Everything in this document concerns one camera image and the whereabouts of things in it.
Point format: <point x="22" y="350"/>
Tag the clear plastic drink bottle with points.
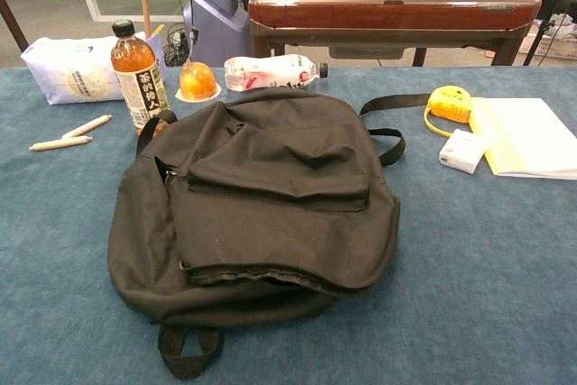
<point x="270" y="71"/>

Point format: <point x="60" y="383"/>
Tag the black fabric backpack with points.
<point x="270" y="204"/>

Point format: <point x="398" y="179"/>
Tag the beige wooden stick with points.
<point x="85" y="127"/>
<point x="58" y="143"/>

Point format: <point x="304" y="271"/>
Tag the white tissue pack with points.
<point x="67" y="69"/>

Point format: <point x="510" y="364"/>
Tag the white plastic basket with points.
<point x="559" y="47"/>

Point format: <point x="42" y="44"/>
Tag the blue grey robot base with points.
<point x="216" y="20"/>

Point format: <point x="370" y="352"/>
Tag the brown mahjong table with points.
<point x="383" y="11"/>

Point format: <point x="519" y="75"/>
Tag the small white box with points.
<point x="464" y="150"/>

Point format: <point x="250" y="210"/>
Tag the black tripod stand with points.
<point x="538" y="42"/>

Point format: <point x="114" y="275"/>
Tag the white and yellow paper pad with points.
<point x="527" y="137"/>

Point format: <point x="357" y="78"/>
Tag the yellow tape measure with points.
<point x="451" y="107"/>

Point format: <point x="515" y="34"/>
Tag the orange jelly cup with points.
<point x="197" y="80"/>

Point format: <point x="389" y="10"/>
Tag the amber tea bottle black label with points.
<point x="140" y="78"/>

